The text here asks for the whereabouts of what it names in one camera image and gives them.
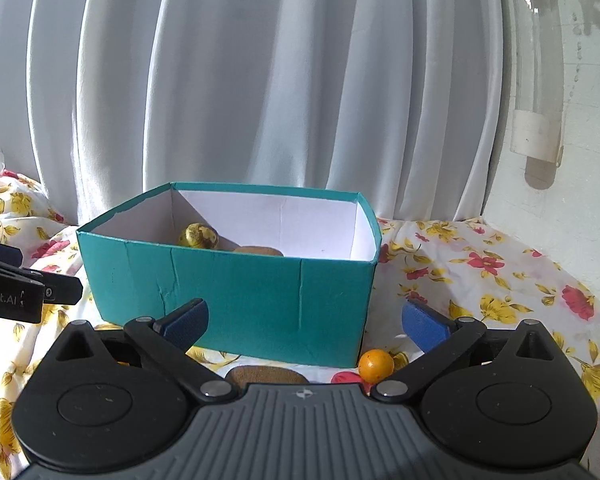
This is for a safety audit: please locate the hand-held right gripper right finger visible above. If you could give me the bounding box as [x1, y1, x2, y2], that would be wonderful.
[369, 298, 564, 404]

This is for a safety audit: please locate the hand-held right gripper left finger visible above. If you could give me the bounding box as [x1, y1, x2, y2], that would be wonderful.
[46, 298, 237, 405]

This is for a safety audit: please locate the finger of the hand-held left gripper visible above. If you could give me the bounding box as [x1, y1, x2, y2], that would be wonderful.
[0, 238, 24, 267]
[0, 259, 85, 306]

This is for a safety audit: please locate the teal cardboard box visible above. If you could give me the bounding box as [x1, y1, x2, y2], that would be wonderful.
[76, 182, 382, 368]

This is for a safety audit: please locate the small yellow pear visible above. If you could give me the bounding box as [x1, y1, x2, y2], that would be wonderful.
[176, 222, 219, 250]

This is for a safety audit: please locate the light brown kiwi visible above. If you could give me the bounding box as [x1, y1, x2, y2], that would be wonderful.
[230, 245, 285, 258]

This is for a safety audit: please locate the small orange round fruit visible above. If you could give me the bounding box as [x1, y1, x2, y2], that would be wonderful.
[358, 349, 396, 382]

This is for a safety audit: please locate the white floral cloth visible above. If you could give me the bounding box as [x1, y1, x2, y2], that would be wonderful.
[0, 155, 600, 480]

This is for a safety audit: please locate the dark brown kiwi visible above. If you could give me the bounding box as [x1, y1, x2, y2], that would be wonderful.
[226, 366, 303, 389]

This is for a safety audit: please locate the white curtain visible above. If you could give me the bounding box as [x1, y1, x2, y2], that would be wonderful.
[0, 0, 511, 227]

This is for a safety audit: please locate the clear plastic tube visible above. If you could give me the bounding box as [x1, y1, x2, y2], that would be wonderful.
[507, 0, 566, 169]

